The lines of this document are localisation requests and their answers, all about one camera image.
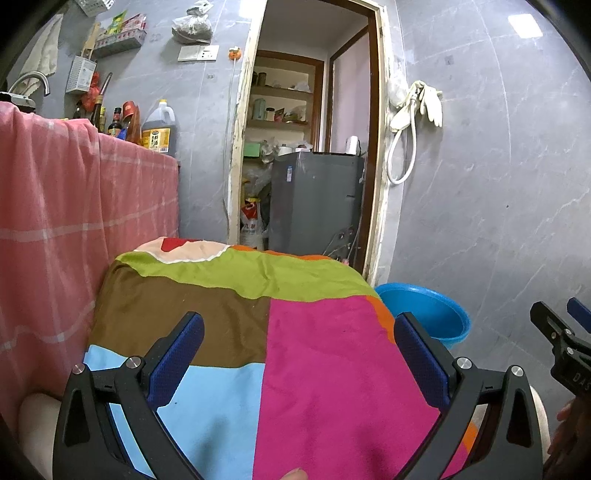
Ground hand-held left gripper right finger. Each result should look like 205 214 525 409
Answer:
393 311 543 480

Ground white utensil basket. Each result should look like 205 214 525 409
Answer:
65 55 98 95

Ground white rubber gloves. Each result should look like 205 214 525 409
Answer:
409 80 444 127

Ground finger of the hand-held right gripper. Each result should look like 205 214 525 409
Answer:
567 296 591 334
529 301 575 358

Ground white hanging towel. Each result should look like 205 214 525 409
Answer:
25 14 65 77

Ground person's right hand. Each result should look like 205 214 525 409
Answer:
544 400 577 464

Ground white plastic basket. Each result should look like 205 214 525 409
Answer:
74 0 116 17

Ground grey washing machine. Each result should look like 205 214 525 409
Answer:
268 151 365 259

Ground beige rounded object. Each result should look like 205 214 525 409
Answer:
471 383 551 467
17 391 66 480

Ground multicolour patchwork cloth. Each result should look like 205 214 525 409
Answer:
83 236 481 480

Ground white wall rack with packets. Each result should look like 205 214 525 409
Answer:
92 14 148 58

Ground large dark oil jug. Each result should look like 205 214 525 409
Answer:
141 99 178 155

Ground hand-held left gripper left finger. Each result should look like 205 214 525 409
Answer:
52 311 206 480

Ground white shower hose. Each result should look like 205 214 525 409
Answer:
385 99 419 185

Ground metal faucet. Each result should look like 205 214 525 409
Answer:
7 71 51 97

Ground pink checked cloth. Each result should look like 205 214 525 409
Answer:
0 102 181 435

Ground red and white sack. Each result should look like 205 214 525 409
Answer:
240 198 269 252

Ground clear bag with dark contents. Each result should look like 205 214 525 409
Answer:
172 11 214 45

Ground wooden wall shelf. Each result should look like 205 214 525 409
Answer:
249 52 326 134

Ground blue plastic bucket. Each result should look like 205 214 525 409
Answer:
374 282 472 349

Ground white wall switch panel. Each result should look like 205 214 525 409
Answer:
178 45 220 62

